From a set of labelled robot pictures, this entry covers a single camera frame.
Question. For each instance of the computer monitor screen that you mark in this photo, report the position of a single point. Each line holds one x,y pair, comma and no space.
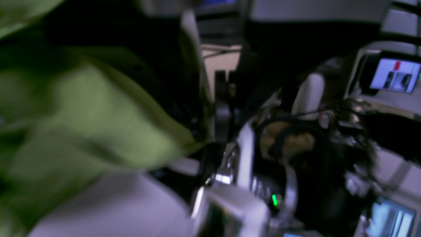
397,75

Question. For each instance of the green T-shirt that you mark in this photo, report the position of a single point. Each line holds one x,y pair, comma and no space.
67,119

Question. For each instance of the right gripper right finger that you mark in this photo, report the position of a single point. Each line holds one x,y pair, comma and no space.
284,38

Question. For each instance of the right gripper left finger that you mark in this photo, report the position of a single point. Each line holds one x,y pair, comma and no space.
155,42

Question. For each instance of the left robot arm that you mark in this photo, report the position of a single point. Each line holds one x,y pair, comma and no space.
301,171

